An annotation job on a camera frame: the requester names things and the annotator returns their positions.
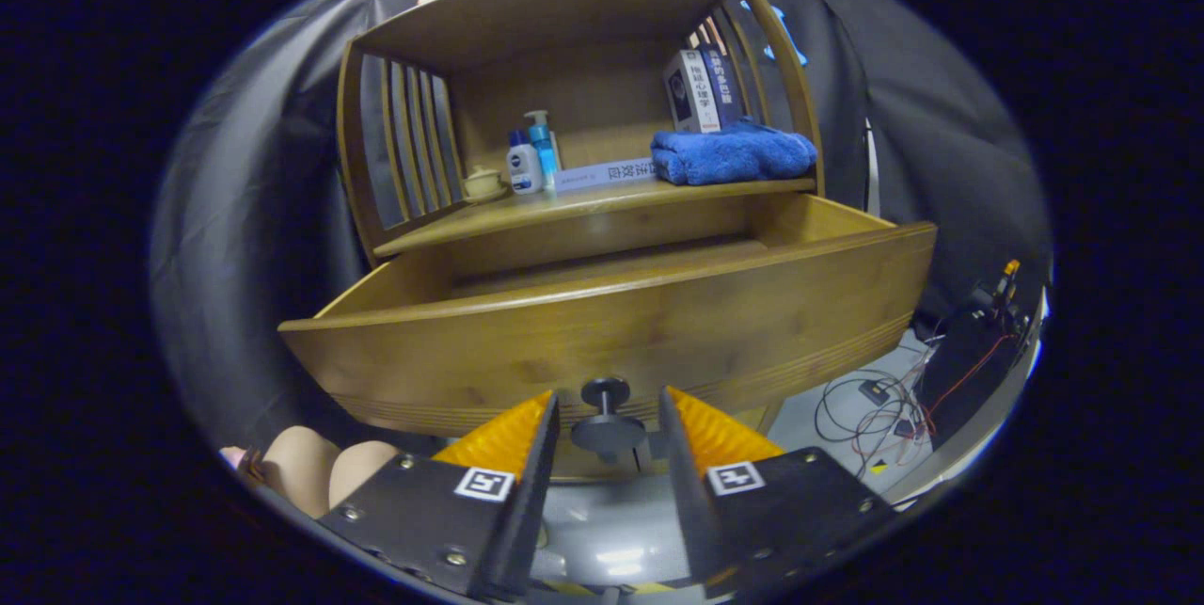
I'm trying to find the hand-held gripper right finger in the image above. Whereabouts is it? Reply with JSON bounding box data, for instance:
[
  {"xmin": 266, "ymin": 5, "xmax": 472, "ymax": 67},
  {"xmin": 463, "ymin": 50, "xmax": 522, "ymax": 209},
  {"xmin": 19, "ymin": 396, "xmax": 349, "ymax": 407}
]
[{"xmin": 657, "ymin": 386, "xmax": 899, "ymax": 598}]

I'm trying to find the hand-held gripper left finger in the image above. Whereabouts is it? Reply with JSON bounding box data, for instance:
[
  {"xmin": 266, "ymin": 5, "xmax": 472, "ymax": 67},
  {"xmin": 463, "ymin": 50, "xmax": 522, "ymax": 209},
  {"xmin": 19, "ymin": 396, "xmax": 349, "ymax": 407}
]
[{"xmin": 318, "ymin": 390, "xmax": 562, "ymax": 601}]

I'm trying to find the wooden drawer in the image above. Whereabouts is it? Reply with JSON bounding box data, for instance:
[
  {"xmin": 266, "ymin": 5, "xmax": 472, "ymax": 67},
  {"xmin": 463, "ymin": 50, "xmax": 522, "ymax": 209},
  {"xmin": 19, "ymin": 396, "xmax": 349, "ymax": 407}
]
[{"xmin": 278, "ymin": 193, "xmax": 939, "ymax": 479}]

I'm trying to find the wooden countertop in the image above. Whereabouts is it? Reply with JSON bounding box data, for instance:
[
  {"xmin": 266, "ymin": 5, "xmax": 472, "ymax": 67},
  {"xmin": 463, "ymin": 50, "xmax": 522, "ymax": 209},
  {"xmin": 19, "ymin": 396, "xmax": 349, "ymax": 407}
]
[{"xmin": 373, "ymin": 174, "xmax": 817, "ymax": 258}]

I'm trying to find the wooden cabinet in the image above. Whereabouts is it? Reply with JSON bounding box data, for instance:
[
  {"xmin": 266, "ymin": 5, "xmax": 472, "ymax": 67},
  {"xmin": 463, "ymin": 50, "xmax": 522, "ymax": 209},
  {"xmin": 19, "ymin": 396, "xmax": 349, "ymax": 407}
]
[{"xmin": 337, "ymin": 0, "xmax": 826, "ymax": 260}]

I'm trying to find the beige lidded teacup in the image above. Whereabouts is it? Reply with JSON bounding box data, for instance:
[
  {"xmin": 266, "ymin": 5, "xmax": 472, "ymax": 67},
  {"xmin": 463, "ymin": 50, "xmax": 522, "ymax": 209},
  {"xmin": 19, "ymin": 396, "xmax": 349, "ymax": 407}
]
[{"xmin": 462, "ymin": 166, "xmax": 510, "ymax": 204}]

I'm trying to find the white lotion bottle blue cap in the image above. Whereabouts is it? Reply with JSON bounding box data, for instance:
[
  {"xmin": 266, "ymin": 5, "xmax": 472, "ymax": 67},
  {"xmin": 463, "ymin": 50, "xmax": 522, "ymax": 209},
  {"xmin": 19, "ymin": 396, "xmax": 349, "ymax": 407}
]
[{"xmin": 506, "ymin": 130, "xmax": 545, "ymax": 196}]

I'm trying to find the lying white book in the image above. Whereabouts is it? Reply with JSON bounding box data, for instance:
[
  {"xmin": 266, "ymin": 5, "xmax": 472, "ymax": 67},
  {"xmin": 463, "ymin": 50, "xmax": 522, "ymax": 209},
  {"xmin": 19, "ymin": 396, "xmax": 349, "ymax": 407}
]
[{"xmin": 553, "ymin": 157, "xmax": 657, "ymax": 193}]

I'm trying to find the blue towel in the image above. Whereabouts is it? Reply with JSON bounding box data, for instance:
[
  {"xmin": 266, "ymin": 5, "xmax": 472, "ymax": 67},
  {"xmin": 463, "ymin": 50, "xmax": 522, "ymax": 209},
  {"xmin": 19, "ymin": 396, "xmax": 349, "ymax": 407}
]
[{"xmin": 650, "ymin": 120, "xmax": 818, "ymax": 187}]

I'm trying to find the blue pump bottle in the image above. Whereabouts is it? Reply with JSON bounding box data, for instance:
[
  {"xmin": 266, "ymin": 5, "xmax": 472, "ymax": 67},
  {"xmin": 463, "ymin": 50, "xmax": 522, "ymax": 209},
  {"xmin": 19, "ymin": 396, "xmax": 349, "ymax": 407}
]
[{"xmin": 524, "ymin": 110, "xmax": 562, "ymax": 178}]

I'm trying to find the orange and black clamp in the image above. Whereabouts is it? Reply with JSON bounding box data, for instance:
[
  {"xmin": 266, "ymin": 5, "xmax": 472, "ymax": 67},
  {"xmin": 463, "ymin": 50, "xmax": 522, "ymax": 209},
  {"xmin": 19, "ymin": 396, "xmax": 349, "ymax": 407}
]
[{"xmin": 974, "ymin": 259, "xmax": 1022, "ymax": 310}]

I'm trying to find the standing white book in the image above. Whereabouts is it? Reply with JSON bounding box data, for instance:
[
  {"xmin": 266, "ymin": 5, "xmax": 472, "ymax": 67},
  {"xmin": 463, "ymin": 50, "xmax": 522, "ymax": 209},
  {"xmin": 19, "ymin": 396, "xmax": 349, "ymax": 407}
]
[{"xmin": 663, "ymin": 48, "xmax": 722, "ymax": 135}]

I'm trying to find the standing dark blue book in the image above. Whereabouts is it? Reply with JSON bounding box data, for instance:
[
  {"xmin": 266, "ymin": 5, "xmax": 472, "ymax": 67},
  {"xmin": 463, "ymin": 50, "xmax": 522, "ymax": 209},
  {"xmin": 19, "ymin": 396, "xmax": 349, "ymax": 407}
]
[{"xmin": 698, "ymin": 42, "xmax": 746, "ymax": 128}]

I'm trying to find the tangle of floor cables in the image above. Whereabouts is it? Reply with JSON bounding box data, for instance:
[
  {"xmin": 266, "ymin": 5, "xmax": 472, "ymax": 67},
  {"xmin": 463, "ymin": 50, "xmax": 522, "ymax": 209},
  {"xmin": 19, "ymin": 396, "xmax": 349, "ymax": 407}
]
[{"xmin": 814, "ymin": 342, "xmax": 942, "ymax": 470}]

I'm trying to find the red cable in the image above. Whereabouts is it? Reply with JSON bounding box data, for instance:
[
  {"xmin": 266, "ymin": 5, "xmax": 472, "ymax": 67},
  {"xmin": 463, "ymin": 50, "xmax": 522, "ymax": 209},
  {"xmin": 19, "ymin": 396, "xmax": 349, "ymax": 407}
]
[{"xmin": 927, "ymin": 332, "xmax": 1022, "ymax": 437}]

